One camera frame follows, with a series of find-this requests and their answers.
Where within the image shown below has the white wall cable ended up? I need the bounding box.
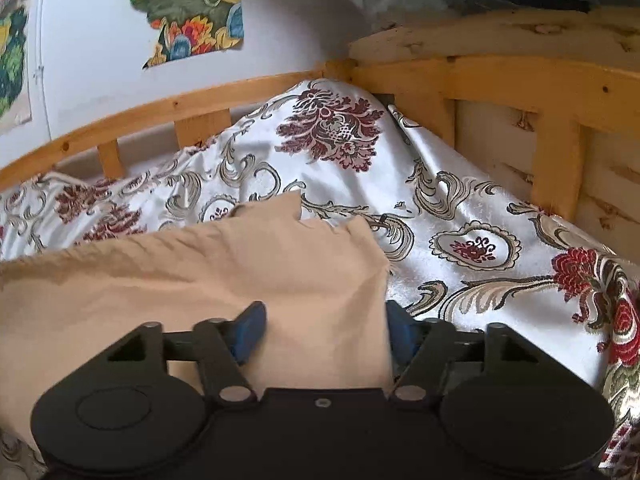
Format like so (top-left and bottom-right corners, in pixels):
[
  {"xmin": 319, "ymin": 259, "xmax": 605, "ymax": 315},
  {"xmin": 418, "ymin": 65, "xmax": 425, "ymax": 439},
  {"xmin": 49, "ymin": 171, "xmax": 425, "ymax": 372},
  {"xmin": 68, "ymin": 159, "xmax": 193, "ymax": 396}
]
[{"xmin": 34, "ymin": 0, "xmax": 54, "ymax": 142}]

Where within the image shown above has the colourful floral wall poster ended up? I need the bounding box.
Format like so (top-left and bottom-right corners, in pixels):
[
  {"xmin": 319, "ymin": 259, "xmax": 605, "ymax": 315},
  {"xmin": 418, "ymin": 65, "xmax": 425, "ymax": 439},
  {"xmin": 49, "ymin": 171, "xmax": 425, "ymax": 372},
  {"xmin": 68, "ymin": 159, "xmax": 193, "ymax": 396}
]
[{"xmin": 128, "ymin": 0, "xmax": 246, "ymax": 70}]

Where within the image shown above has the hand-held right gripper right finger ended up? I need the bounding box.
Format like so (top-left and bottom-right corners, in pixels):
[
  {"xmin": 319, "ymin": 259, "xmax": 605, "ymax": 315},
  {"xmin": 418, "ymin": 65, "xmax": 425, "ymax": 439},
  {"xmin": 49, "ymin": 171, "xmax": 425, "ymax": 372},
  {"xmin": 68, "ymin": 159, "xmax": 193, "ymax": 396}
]
[{"xmin": 385, "ymin": 301, "xmax": 546, "ymax": 404}]

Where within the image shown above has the wooden bed frame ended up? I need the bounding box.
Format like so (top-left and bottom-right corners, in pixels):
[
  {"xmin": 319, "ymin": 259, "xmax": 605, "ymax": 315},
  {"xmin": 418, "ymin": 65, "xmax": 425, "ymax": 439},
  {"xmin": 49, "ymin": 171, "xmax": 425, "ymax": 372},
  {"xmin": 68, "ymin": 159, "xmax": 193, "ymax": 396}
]
[{"xmin": 0, "ymin": 7, "xmax": 640, "ymax": 257}]

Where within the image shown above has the floral satin bedspread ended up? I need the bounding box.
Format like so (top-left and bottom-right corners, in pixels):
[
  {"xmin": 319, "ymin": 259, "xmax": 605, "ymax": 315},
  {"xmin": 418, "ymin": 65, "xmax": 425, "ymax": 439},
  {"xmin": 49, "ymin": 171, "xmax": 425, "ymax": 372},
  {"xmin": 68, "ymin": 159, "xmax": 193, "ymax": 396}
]
[{"xmin": 0, "ymin": 79, "xmax": 640, "ymax": 480}]

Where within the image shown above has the beige hoodie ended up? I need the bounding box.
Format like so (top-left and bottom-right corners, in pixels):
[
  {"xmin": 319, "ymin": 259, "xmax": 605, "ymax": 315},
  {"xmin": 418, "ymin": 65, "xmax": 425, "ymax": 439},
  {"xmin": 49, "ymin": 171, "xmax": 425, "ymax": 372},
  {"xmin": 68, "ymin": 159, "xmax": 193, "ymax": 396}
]
[{"xmin": 0, "ymin": 191, "xmax": 394, "ymax": 457}]

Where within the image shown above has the green patterned wall poster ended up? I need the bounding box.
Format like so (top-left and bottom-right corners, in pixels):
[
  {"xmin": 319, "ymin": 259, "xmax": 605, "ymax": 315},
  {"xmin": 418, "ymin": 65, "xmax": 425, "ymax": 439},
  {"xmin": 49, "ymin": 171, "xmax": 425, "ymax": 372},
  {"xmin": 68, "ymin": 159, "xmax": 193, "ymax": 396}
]
[{"xmin": 0, "ymin": 0, "xmax": 34, "ymax": 134}]

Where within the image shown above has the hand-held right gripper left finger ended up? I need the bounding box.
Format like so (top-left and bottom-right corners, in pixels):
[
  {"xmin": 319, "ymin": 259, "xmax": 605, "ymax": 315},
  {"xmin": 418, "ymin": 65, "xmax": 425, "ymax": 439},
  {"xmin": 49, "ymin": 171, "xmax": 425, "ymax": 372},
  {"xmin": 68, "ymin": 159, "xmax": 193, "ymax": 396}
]
[{"xmin": 105, "ymin": 301, "xmax": 267, "ymax": 407}]

